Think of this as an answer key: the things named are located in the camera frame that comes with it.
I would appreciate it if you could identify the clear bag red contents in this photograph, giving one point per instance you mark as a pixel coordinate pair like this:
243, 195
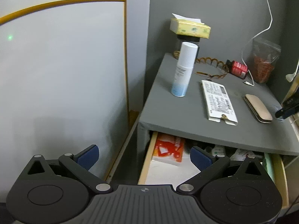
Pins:
265, 55

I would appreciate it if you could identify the green packet in drawer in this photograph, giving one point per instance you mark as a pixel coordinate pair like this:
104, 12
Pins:
268, 166

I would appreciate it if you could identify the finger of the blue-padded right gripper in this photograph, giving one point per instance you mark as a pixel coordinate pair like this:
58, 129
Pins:
289, 107

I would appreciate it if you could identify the grey bedside cabinet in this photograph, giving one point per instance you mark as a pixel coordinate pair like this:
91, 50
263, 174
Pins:
233, 23

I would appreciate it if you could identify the wooden drawer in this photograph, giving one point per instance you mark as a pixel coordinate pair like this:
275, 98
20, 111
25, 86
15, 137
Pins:
155, 172

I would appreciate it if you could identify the red label supplement bottle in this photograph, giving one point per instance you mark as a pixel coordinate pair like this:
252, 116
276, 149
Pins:
237, 69

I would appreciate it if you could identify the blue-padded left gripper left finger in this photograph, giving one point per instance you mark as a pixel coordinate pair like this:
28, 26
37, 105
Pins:
79, 165

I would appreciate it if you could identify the beige zip case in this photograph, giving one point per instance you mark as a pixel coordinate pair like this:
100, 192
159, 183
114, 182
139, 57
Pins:
258, 108

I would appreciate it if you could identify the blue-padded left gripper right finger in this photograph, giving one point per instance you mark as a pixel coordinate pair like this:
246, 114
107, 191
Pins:
210, 167

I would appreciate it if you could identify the yellow tissue pack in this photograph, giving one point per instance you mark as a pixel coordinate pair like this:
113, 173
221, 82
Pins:
189, 26

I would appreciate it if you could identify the white printed box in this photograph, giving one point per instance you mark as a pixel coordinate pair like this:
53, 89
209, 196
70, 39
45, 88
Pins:
218, 104

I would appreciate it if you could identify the white blue spray bottle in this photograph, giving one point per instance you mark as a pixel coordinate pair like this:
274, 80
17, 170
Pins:
184, 68

